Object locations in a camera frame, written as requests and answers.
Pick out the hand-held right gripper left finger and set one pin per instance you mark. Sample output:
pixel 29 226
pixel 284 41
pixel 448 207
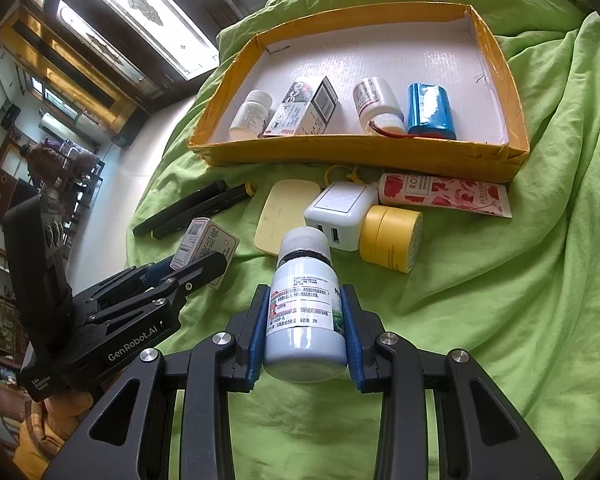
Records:
pixel 260 330

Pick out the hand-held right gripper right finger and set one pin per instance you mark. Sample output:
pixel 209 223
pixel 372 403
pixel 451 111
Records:
pixel 351 335

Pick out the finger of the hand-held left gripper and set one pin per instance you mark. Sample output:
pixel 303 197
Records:
pixel 200 272
pixel 160 267

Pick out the small barcode medicine box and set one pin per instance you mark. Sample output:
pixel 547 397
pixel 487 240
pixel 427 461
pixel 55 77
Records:
pixel 210 240

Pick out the white bottle with green label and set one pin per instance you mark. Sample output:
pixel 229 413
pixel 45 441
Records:
pixel 305 320

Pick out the black marker pen yellow tip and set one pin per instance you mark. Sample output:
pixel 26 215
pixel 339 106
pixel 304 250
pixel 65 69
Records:
pixel 217 206

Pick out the pale yellow soap bar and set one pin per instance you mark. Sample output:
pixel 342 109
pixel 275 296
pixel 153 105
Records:
pixel 280 215

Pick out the yellow round jar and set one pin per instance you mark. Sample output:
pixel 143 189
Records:
pixel 385 235

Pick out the white USB charger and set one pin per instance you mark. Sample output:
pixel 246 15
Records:
pixel 340 205

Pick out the yellow small scissors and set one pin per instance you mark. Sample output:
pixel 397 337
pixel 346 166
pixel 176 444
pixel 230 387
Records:
pixel 352 176

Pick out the white pill bottle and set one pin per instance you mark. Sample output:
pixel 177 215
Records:
pixel 250 115

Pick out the tall white medicine box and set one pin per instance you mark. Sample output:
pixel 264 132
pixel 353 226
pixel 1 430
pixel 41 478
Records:
pixel 295 115

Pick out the blue battery pack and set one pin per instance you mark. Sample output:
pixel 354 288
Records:
pixel 430 110

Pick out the yellow cardboard tray box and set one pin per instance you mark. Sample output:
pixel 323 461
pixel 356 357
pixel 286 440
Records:
pixel 380 55

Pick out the black metal chair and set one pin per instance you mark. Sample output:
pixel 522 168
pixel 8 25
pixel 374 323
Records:
pixel 87 195

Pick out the green blanket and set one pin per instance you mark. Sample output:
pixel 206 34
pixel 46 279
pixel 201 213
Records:
pixel 480 310

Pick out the person's yellow clothing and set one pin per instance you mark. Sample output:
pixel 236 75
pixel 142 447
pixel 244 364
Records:
pixel 45 430

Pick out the rose print hand cream tube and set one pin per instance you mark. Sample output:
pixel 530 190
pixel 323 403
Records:
pixel 445 192

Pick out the wooden stained glass door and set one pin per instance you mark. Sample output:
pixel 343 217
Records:
pixel 145 15

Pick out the white wall air conditioner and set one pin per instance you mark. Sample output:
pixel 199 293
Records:
pixel 52 122

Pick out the yellow wooden door frame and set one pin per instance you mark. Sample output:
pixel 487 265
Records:
pixel 70 65

